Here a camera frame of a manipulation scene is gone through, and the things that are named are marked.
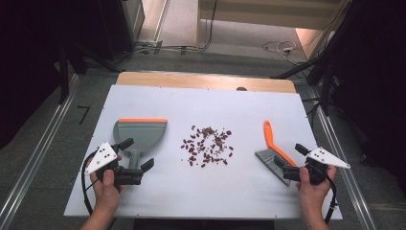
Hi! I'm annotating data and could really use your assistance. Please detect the white floor cable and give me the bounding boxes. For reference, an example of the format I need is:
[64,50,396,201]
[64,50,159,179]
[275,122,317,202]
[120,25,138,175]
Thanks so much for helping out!
[261,40,298,58]

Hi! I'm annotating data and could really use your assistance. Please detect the person's left hand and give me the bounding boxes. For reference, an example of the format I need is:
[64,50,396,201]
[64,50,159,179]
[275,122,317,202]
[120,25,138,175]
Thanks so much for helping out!
[85,155,124,215]

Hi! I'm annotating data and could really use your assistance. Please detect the pile of red beans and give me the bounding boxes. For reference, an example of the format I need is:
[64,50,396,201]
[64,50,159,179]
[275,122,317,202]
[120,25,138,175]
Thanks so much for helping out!
[180,125,235,169]

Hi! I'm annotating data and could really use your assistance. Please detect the dark cabinet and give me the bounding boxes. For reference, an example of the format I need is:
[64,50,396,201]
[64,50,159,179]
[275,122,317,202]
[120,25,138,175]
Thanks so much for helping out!
[95,0,147,61]

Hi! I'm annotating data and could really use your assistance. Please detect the wooden table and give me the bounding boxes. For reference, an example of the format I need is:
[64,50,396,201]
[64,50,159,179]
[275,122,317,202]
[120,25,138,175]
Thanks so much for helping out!
[115,71,297,94]

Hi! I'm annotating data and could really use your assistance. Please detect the beige furniture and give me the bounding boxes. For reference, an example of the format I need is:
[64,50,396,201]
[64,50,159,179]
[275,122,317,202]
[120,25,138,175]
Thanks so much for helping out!
[195,0,352,60]

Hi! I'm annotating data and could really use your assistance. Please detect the grey dustpan with orange edge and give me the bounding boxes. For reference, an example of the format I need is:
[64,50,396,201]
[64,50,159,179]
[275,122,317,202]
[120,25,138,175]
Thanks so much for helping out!
[112,118,169,171]

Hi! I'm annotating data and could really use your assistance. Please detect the white board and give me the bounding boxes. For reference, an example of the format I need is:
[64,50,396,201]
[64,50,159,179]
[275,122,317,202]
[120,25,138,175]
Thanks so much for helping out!
[62,83,343,221]

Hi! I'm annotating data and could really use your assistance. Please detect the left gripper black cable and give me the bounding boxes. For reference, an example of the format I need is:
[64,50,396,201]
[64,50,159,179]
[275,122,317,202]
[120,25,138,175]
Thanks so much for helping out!
[79,149,100,217]

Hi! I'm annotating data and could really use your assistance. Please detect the black metal stand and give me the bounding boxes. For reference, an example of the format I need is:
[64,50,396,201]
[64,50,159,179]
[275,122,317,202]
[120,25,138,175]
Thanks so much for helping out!
[58,41,123,104]
[271,0,362,116]

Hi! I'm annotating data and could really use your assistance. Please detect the dark curtain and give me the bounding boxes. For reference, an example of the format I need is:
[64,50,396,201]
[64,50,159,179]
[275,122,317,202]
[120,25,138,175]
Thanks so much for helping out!
[0,0,103,151]
[331,0,406,193]

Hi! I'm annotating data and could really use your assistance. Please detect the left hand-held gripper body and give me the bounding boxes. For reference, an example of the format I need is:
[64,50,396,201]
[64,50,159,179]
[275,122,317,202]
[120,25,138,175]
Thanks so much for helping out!
[84,142,145,187]

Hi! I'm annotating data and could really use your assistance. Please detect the person's right hand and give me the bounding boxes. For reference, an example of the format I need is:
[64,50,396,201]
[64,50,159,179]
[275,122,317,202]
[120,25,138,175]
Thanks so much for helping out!
[296,164,338,219]

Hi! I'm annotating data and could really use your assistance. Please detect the orange-handled grey brush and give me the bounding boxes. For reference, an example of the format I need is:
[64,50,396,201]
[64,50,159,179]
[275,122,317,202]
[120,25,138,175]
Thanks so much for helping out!
[254,120,299,187]

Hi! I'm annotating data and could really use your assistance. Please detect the black floor cables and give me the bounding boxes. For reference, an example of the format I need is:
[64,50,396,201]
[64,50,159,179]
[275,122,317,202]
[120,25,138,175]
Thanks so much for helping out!
[111,0,219,65]

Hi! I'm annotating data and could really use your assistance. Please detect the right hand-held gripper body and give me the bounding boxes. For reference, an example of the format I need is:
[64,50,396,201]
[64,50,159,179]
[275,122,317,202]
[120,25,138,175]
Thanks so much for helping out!
[282,147,351,186]

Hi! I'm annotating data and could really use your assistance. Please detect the aluminium floor rail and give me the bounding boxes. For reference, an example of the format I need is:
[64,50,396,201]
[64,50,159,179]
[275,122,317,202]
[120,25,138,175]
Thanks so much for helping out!
[0,74,80,230]
[307,87,379,230]

